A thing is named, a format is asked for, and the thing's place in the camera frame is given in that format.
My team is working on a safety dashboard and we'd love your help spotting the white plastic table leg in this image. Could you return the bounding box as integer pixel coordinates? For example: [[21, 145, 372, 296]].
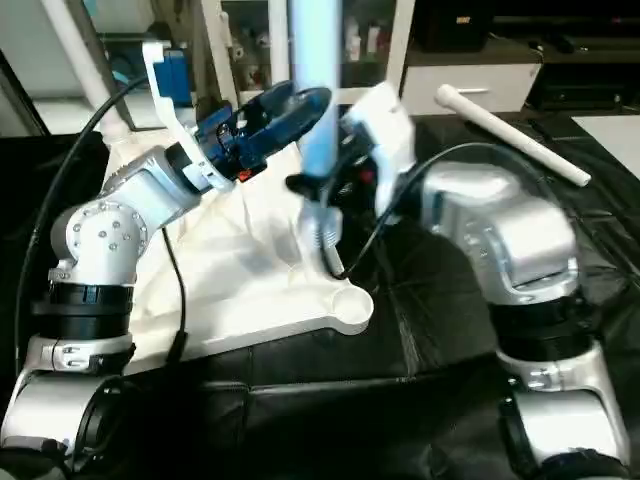
[[288, 0, 346, 279], [40, 0, 133, 141], [435, 84, 593, 189]]

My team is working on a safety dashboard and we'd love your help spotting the white plastic table top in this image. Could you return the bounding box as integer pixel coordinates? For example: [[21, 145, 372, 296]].
[[100, 125, 376, 376]]

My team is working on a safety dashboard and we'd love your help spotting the white glass door cabinet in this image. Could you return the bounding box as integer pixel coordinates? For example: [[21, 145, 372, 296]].
[[200, 0, 416, 116]]

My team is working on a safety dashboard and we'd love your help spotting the white drawer unit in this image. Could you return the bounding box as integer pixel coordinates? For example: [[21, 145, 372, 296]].
[[400, 62, 546, 116]]

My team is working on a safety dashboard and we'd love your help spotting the black equipment case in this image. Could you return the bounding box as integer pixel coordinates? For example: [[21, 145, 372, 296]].
[[415, 0, 499, 51]]

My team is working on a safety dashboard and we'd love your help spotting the black work mat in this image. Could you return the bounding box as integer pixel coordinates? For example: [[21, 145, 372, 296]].
[[0, 110, 640, 480]]

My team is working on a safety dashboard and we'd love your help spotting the white flat board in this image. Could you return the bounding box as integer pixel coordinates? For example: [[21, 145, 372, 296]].
[[572, 113, 640, 166]]

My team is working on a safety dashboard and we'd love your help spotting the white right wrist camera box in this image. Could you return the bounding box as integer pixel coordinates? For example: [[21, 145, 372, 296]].
[[340, 82, 419, 216]]

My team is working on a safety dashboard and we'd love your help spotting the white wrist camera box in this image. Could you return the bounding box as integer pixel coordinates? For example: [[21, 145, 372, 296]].
[[140, 40, 236, 193], [340, 82, 419, 216]]

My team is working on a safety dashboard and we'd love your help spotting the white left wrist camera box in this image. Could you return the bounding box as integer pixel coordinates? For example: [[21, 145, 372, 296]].
[[140, 40, 236, 193]]

